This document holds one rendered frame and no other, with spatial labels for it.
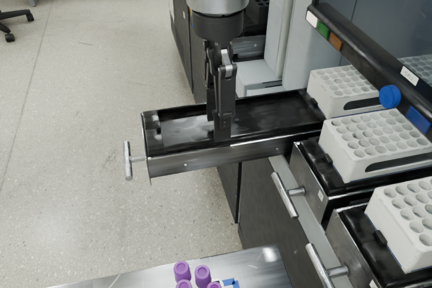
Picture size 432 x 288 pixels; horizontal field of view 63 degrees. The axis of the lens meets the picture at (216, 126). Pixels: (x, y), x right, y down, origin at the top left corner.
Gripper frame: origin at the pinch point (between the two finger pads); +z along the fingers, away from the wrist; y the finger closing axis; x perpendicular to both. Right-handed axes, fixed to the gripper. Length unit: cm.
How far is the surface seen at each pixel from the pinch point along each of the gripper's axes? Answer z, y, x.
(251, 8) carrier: -0.4, 43.4, -20.4
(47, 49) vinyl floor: 84, 204, 77
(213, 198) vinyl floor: 85, 46, -9
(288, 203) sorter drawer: 9.6, -14.7, -8.8
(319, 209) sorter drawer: 8.4, -17.9, -12.8
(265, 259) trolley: 2.9, -26.8, 0.4
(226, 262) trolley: 2.8, -26.0, 5.4
